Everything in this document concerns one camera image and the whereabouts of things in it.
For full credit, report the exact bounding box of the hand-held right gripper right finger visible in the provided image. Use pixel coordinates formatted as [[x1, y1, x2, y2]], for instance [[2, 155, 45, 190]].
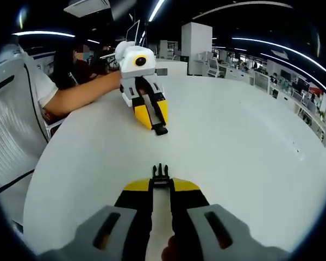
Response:
[[170, 176, 289, 261]]

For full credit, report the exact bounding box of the person's right hand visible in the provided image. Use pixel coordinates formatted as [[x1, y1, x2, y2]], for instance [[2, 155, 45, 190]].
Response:
[[161, 234, 178, 261]]

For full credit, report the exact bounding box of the black buckle socket part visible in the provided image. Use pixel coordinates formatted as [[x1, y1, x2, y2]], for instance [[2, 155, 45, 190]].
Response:
[[152, 123, 170, 136]]

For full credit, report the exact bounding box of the white mesh chair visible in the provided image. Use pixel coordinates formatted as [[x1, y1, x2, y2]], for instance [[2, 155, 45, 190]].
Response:
[[0, 42, 51, 192]]

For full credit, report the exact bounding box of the person's white shirt sleeve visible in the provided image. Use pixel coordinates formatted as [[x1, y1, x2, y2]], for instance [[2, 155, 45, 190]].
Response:
[[31, 69, 60, 109]]

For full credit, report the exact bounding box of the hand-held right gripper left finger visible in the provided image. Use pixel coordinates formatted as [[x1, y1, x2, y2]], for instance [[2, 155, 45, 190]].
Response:
[[43, 178, 154, 261]]

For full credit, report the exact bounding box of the open laptop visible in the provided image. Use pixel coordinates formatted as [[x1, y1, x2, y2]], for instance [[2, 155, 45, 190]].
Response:
[[125, 18, 141, 46]]

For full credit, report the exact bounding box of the grey office chair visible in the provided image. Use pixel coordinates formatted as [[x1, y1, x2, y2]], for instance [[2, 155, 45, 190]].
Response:
[[207, 58, 227, 79]]

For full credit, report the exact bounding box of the black pronged buckle part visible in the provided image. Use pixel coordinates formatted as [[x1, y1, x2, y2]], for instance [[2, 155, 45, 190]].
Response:
[[151, 163, 171, 189]]

